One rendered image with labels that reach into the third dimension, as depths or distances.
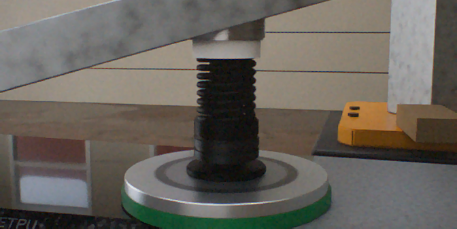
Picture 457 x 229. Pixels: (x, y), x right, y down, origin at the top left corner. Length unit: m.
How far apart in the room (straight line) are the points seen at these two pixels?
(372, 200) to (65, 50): 0.34
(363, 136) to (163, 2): 0.80
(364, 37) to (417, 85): 5.28
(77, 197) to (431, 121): 0.73
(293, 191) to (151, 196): 0.13
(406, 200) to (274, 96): 6.16
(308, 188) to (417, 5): 0.91
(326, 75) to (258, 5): 6.16
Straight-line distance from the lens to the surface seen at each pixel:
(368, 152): 1.14
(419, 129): 1.07
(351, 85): 6.63
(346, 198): 0.56
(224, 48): 0.49
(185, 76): 6.92
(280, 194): 0.47
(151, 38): 0.45
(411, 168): 0.70
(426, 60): 1.31
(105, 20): 0.45
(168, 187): 0.49
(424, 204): 0.56
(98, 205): 0.54
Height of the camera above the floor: 1.00
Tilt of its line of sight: 8 degrees down
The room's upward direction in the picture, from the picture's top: straight up
